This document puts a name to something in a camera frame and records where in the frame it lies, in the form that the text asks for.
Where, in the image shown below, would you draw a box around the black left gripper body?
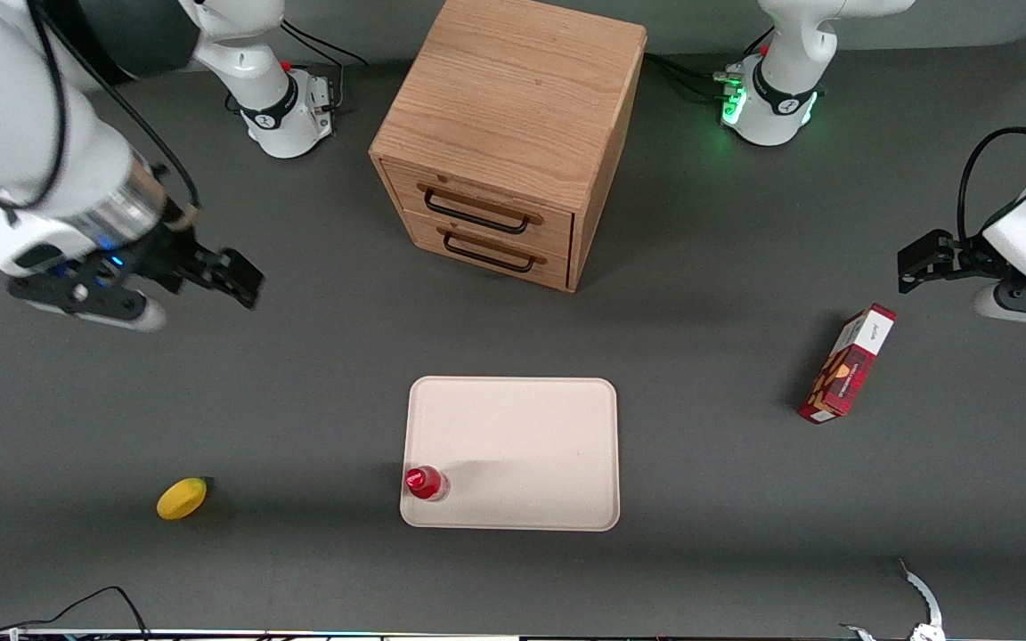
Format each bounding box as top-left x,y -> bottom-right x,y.
948,234 -> 1014,280

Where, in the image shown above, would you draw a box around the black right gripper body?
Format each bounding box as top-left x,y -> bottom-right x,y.
124,214 -> 222,295

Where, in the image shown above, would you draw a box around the red coke bottle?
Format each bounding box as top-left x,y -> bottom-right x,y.
404,465 -> 451,503

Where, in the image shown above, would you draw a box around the beige rectangular tray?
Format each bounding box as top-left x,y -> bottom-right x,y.
399,376 -> 622,532

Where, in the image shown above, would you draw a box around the red cookie box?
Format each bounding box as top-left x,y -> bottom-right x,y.
798,303 -> 898,426

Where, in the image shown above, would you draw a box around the yellow lemon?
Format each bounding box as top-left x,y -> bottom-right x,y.
156,477 -> 209,522

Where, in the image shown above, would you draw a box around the narrow wooden drawer front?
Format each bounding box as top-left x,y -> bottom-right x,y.
401,212 -> 573,291

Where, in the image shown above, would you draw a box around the wide wooden drawer front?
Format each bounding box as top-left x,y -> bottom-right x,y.
381,160 -> 575,260

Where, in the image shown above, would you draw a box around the white curved plastic clamp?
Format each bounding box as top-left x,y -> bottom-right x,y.
896,557 -> 947,641

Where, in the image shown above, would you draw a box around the wooden two-drawer cabinet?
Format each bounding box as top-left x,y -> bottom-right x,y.
368,0 -> 649,294

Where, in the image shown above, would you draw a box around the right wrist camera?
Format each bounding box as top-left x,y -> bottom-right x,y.
6,272 -> 167,334

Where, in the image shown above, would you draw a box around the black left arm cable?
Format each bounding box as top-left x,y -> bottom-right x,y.
957,78 -> 1026,243

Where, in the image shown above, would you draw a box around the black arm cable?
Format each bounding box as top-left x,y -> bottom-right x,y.
957,78 -> 1026,243
28,0 -> 204,215

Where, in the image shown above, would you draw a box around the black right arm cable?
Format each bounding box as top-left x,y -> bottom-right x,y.
28,0 -> 204,215

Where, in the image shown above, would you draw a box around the black right base cables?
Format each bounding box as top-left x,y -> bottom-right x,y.
224,20 -> 372,115

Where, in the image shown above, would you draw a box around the black base cables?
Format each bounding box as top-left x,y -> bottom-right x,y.
224,20 -> 372,115
644,27 -> 777,104

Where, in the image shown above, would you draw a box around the long black drawer handle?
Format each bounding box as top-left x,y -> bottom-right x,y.
417,183 -> 544,237

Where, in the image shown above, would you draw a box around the short black drawer handle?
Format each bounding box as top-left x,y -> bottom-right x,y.
436,224 -> 548,274

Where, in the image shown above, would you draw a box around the black left base cables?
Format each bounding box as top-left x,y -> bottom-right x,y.
644,27 -> 777,104

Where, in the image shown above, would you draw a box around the thin black table-edge cable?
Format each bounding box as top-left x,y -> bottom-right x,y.
0,585 -> 154,641

